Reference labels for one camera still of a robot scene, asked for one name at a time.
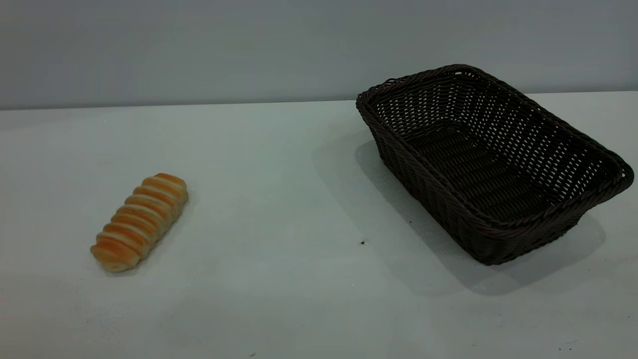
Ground dark brown wicker basket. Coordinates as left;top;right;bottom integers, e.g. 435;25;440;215
355;64;635;266

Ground striped orange bread roll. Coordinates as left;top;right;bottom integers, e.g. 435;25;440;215
90;173;189;273

